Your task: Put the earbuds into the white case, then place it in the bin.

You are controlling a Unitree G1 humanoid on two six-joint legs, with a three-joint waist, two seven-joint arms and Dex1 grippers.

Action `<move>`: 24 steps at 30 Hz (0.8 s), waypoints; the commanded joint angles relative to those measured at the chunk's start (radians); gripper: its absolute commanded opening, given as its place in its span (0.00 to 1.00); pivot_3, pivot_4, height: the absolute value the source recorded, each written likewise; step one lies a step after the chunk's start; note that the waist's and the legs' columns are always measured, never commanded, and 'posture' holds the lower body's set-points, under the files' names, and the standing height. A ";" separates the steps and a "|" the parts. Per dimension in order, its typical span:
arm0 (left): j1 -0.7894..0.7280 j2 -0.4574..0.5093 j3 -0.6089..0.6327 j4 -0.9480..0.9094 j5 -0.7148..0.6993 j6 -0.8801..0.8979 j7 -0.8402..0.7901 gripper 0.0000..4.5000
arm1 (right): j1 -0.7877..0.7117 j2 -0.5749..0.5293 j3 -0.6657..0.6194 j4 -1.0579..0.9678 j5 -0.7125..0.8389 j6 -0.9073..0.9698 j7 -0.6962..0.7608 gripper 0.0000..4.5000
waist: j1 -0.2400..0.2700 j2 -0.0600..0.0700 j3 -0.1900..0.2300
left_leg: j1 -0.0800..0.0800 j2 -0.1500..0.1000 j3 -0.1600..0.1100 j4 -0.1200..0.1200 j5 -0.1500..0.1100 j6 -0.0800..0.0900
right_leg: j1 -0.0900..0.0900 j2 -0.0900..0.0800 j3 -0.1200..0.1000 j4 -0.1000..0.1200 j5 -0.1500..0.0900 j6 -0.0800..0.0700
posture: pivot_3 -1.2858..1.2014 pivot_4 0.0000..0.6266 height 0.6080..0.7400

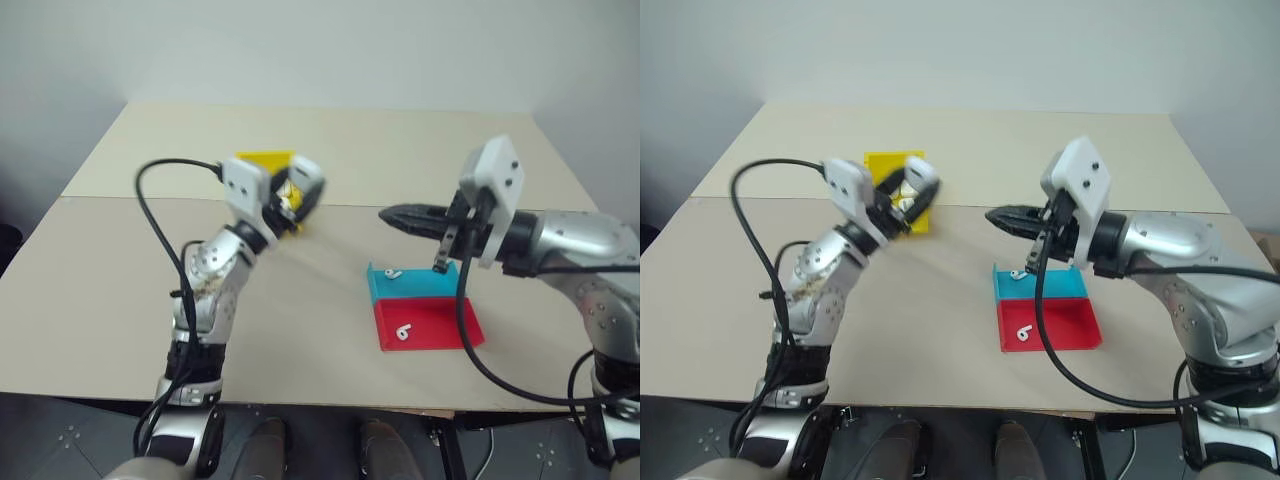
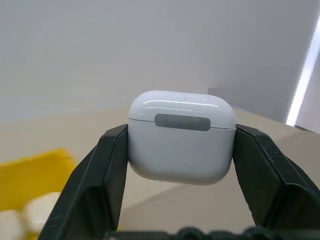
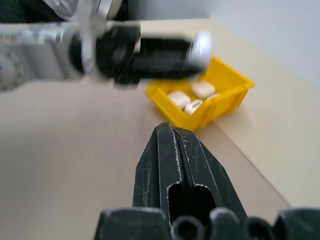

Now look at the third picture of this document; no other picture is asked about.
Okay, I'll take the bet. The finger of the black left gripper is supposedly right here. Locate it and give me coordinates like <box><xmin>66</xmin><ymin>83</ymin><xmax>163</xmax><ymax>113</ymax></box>
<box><xmin>138</xmin><ymin>36</ymin><xmax>199</xmax><ymax>60</ymax></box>
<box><xmin>131</xmin><ymin>55</ymin><xmax>209</xmax><ymax>80</ymax></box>

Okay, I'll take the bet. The silver robot body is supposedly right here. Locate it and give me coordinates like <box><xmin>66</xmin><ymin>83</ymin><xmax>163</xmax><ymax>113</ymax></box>
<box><xmin>0</xmin><ymin>0</ymin><xmax>130</xmax><ymax>25</ymax></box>

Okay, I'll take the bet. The yellow plastic bin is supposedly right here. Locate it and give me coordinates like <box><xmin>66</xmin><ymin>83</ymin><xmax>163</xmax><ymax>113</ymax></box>
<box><xmin>145</xmin><ymin>55</ymin><xmax>257</xmax><ymax>131</ymax></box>

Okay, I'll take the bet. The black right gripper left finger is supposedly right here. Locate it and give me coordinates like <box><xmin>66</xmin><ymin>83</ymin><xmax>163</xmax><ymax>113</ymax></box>
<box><xmin>131</xmin><ymin>122</ymin><xmax>186</xmax><ymax>219</ymax></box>

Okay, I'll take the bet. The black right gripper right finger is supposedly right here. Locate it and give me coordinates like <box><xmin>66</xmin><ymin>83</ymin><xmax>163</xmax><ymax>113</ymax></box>
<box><xmin>174</xmin><ymin>126</ymin><xmax>249</xmax><ymax>216</ymax></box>

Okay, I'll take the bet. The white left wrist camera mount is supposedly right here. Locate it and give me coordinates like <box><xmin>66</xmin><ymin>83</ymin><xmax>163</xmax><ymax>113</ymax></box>
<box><xmin>78</xmin><ymin>9</ymin><xmax>100</xmax><ymax>81</ymax></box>

